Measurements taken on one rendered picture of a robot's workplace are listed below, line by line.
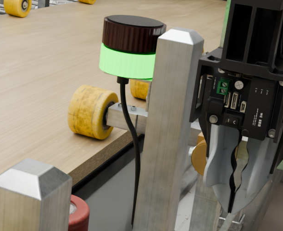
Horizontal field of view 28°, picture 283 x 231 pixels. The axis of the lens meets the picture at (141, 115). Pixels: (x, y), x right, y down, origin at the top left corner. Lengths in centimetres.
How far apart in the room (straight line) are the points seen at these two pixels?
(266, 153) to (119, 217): 66
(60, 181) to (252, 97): 18
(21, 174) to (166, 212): 28
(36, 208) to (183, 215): 102
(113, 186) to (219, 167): 55
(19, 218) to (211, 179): 22
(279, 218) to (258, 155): 231
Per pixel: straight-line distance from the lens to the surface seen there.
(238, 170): 108
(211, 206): 84
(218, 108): 45
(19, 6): 186
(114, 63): 54
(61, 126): 97
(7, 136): 91
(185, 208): 136
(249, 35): 43
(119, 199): 111
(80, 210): 70
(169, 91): 53
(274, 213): 284
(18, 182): 32
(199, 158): 79
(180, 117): 54
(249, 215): 121
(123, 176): 109
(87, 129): 90
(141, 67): 53
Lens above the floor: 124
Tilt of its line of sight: 19 degrees down
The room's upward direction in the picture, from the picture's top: 7 degrees clockwise
